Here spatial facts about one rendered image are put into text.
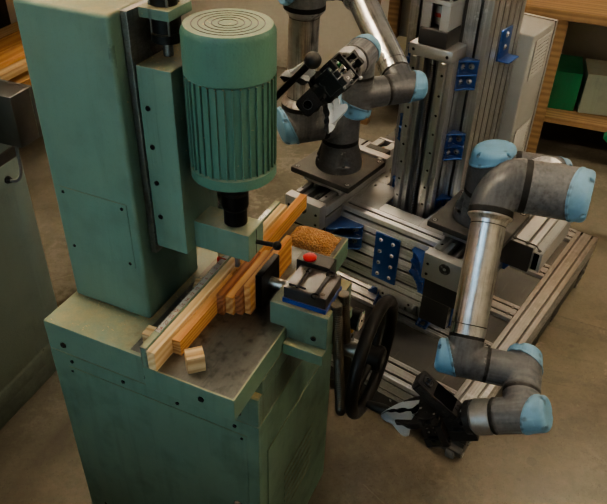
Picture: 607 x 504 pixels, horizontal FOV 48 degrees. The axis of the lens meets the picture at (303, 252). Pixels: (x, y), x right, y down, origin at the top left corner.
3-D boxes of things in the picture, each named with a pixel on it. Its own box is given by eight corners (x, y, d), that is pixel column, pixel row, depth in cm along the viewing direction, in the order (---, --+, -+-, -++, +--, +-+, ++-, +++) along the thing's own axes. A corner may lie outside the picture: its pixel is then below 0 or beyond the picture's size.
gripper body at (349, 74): (327, 59, 142) (349, 41, 151) (301, 83, 147) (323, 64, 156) (351, 88, 143) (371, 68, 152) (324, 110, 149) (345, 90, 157)
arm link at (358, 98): (388, 118, 170) (393, 75, 164) (347, 124, 167) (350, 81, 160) (375, 105, 176) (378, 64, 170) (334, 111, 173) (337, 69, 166)
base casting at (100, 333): (257, 430, 149) (257, 402, 144) (48, 348, 168) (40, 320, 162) (335, 308, 182) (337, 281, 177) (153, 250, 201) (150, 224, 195)
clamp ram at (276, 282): (285, 316, 150) (286, 285, 145) (255, 306, 152) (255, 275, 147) (303, 293, 157) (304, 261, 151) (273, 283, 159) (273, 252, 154)
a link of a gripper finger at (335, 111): (342, 120, 139) (339, 86, 144) (323, 135, 143) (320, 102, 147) (353, 126, 141) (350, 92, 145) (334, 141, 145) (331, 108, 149)
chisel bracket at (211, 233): (249, 268, 150) (248, 236, 145) (194, 251, 155) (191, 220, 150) (264, 250, 156) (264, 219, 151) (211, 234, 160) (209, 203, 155)
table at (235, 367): (277, 440, 131) (278, 419, 128) (144, 387, 141) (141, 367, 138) (382, 266, 176) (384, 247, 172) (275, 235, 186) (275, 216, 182)
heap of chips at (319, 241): (329, 256, 169) (329, 247, 167) (283, 243, 173) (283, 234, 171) (341, 238, 175) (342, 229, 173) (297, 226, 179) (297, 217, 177)
